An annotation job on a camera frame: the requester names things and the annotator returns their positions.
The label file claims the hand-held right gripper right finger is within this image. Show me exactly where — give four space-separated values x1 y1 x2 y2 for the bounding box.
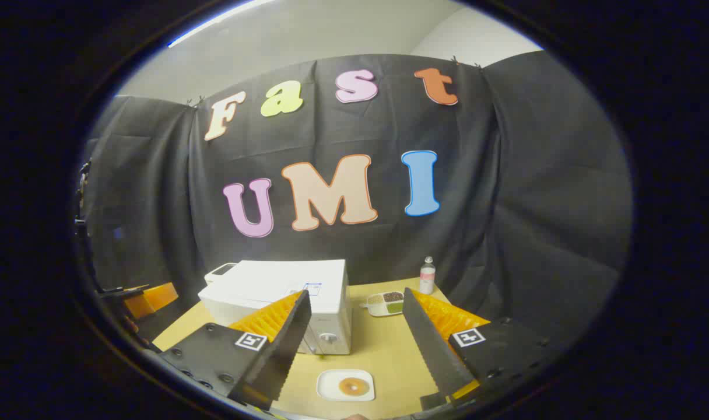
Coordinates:
402 287 556 412

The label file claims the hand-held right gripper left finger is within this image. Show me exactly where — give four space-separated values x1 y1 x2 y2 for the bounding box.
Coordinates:
156 290 313 411

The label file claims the sugared ring donut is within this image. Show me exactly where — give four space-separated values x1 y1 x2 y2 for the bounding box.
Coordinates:
338 377 371 397

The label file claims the white microwave oven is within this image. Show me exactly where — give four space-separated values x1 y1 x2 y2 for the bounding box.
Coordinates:
198 260 353 355

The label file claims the white square plate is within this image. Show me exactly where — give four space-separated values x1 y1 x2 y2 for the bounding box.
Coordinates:
317 369 375 402

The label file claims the white divided dish of beans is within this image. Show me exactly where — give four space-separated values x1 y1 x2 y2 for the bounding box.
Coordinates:
360 291 405 317

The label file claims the clear bottle with pink label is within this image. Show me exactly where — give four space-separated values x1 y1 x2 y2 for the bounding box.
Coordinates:
419 256 436 295

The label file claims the black backdrop cloth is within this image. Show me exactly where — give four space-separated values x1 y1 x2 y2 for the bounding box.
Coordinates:
83 51 633 351

